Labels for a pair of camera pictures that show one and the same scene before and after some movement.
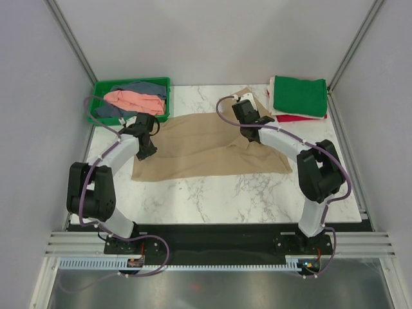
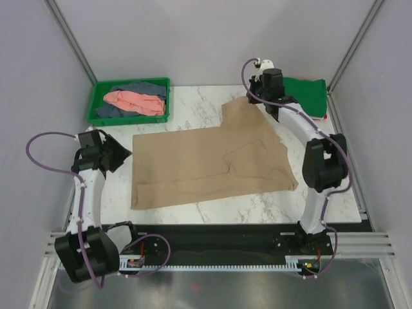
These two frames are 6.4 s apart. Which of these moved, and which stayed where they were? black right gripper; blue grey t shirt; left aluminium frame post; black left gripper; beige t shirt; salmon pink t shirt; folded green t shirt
Moved: beige t shirt; black right gripper; black left gripper
Stayed: salmon pink t shirt; blue grey t shirt; folded green t shirt; left aluminium frame post
